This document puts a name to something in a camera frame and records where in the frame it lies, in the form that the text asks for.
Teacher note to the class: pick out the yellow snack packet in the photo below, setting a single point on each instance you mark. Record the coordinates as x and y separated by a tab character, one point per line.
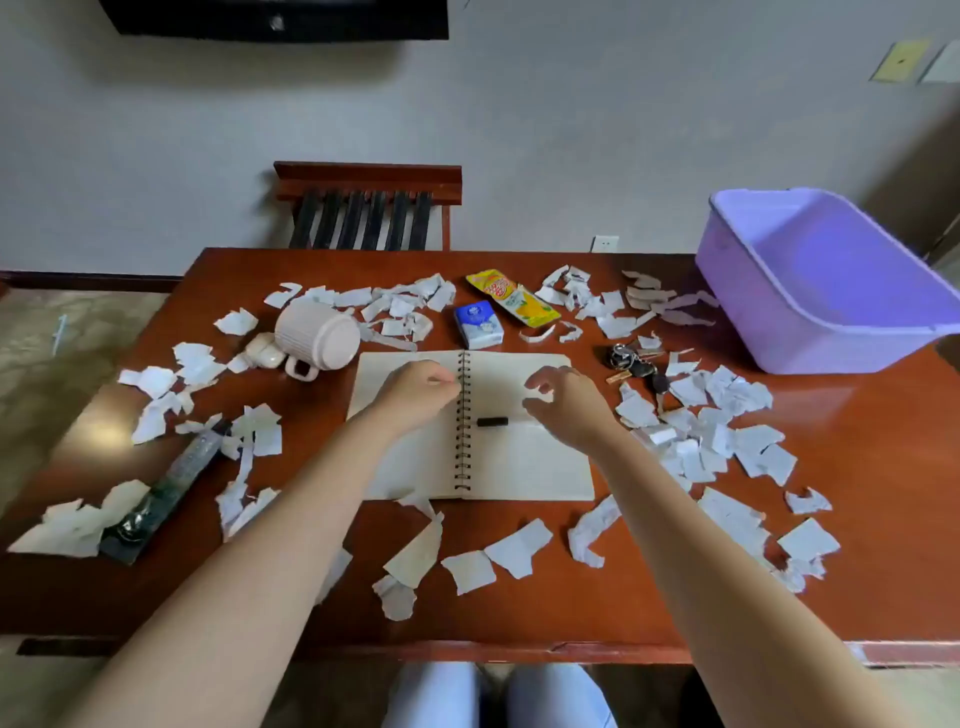
510	295

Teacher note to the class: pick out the person's left hand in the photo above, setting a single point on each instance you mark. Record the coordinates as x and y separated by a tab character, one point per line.
416	397

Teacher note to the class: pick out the white earbuds case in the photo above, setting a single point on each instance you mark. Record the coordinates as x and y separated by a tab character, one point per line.
262	351

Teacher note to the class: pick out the blue tissue pack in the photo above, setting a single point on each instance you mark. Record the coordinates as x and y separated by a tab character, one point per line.
478	326

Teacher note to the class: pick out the bunch of keys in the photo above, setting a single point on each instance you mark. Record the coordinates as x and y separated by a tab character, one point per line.
641	367

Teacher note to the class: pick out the person's right forearm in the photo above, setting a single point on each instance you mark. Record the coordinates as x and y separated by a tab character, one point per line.
720	600

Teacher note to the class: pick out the brown wooden desk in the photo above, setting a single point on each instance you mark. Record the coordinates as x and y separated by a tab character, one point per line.
862	450

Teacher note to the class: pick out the black wall television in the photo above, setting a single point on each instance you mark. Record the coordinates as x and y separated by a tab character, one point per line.
285	19

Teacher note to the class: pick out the purple spiral notebook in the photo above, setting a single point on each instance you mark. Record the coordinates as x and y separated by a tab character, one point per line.
525	465

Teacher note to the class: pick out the white paper scraps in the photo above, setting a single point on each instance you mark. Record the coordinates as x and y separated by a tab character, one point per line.
517	551

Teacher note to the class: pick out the person's left forearm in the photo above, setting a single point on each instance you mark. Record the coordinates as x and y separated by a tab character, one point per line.
247	585

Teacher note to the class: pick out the yellow wall plate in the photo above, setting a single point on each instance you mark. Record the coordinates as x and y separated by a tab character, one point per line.
900	60

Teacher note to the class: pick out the person's blue jeans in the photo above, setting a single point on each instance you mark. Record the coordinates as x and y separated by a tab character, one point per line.
435	701

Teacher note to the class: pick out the dark green tube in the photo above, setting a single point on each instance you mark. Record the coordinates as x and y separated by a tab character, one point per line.
172	484

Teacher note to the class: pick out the white wall socket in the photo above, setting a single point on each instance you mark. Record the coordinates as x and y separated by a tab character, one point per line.
604	244

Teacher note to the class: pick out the person's right hand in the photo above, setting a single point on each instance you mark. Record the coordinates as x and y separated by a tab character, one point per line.
581	416

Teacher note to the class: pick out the purple plastic basket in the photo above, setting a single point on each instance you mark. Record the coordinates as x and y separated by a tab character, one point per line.
825	285

